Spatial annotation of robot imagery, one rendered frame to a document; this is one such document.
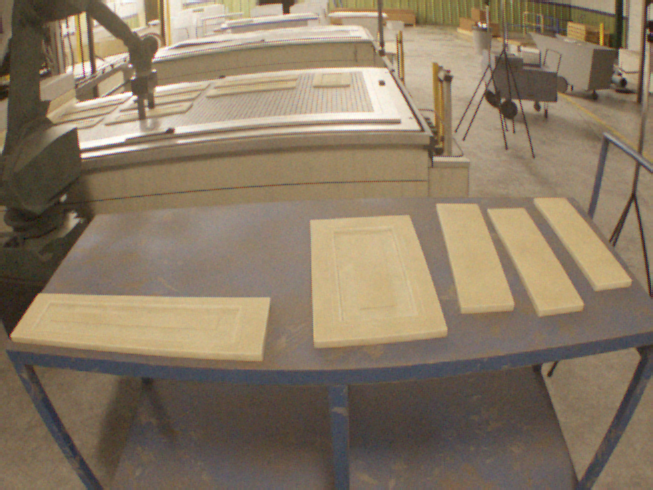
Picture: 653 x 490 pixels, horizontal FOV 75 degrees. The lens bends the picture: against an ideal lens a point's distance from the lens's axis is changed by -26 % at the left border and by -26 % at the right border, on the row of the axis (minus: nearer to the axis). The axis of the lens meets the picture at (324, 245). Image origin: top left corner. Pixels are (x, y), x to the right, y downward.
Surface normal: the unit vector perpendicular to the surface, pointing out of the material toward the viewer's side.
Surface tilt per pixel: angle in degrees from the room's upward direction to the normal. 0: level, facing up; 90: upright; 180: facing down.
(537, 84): 90
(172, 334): 11
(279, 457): 0
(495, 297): 0
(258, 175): 90
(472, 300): 0
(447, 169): 90
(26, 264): 90
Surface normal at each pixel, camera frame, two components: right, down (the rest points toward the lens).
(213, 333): -0.05, -0.76
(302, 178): -0.02, 0.49
